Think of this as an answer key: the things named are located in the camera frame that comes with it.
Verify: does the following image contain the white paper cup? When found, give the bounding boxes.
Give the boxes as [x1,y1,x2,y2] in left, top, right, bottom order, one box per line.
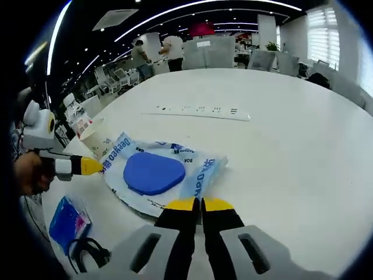
[79,117,113,161]

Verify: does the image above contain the blue tissue packet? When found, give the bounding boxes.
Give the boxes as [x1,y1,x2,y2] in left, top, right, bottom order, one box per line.
[48,195,93,249]

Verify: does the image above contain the white power strip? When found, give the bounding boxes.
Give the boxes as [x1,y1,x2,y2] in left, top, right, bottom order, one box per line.
[142,104,251,122]

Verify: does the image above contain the black backpack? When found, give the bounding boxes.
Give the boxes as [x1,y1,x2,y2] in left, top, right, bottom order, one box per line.
[307,72,332,90]

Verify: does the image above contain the black cable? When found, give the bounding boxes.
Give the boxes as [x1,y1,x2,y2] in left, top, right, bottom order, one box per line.
[68,237,113,274]

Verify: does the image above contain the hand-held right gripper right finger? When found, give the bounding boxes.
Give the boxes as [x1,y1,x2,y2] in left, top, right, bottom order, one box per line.
[202,197,336,280]

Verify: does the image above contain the large window with blinds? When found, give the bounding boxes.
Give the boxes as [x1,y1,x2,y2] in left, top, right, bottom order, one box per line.
[305,7,342,71]

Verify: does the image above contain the grey desk partition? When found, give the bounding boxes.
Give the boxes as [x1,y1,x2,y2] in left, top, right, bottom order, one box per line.
[183,37,235,69]

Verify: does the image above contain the ceiling air vent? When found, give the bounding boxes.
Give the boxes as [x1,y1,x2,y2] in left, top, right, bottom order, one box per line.
[92,8,139,32]

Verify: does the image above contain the person's left hand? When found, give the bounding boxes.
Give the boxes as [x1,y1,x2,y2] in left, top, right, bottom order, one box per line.
[13,151,57,196]

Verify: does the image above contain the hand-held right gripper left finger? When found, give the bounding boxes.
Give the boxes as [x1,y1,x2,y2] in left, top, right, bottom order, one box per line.
[110,197,201,280]

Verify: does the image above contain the curved ceiling light strip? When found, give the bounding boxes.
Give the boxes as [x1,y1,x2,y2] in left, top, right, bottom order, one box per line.
[46,0,73,82]

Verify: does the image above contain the red wall panel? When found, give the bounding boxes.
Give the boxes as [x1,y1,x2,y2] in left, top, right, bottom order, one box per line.
[188,22,215,37]

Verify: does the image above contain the clear plastic water bottle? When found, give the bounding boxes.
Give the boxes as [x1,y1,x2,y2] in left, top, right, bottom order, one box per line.
[71,113,94,139]

